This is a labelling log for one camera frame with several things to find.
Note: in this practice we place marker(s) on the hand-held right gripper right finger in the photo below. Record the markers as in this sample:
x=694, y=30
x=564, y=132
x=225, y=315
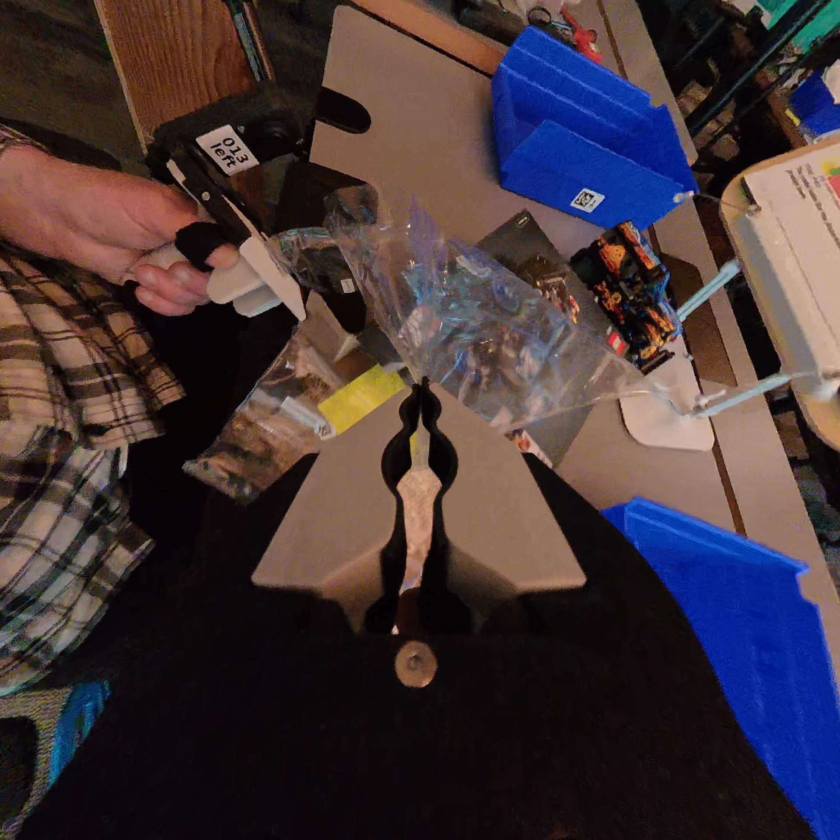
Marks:
x=512, y=525

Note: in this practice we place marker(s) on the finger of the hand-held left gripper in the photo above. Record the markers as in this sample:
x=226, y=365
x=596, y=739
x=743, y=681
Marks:
x=272, y=269

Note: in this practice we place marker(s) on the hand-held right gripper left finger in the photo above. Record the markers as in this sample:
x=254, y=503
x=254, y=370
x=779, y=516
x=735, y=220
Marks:
x=328, y=525

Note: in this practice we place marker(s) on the clear bag of black bricks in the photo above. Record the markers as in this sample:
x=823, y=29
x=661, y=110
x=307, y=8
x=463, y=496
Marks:
x=315, y=269

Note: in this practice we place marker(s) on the clear bag of blue bricks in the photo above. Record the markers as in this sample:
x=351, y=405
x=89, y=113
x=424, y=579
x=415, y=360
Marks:
x=472, y=315

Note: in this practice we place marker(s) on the black cardboard toy box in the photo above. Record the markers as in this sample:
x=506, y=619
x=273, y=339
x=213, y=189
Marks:
x=508, y=236

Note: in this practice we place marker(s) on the grey desk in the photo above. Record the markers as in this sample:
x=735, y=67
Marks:
x=420, y=131

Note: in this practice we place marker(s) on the person's left hand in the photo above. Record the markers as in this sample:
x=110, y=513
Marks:
x=85, y=210

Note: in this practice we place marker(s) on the clear bag of grey bricks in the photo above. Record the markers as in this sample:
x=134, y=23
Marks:
x=262, y=433

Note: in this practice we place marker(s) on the blue plastic bin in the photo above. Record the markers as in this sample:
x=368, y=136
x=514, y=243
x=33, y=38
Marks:
x=735, y=643

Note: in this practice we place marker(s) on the black orange toy monster truck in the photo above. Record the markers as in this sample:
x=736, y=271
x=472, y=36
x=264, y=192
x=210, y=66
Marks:
x=623, y=289

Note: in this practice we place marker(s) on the blue bin with white sticker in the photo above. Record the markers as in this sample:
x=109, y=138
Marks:
x=590, y=170

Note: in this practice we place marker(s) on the red toy vehicle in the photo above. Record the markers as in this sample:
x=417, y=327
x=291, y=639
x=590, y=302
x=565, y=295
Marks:
x=581, y=36

